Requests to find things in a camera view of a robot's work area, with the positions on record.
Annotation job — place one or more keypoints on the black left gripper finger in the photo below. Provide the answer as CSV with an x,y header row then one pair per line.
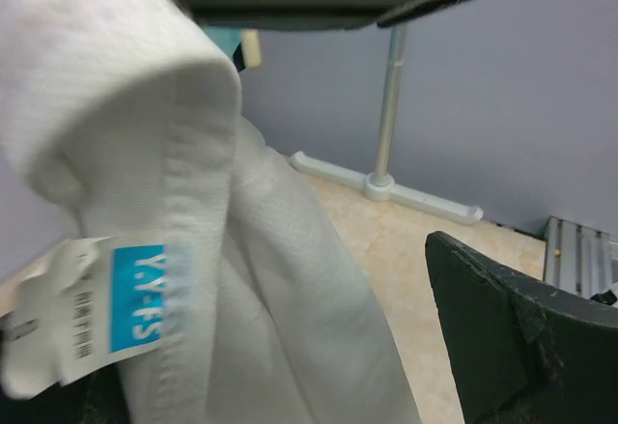
x,y
520,350

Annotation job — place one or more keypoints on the white t-shirt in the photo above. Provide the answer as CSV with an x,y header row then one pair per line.
x,y
203,281

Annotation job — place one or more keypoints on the yellow hanger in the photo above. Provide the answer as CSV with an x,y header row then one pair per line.
x,y
251,48

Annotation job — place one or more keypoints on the teal t-shirt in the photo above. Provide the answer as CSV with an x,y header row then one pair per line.
x,y
227,39

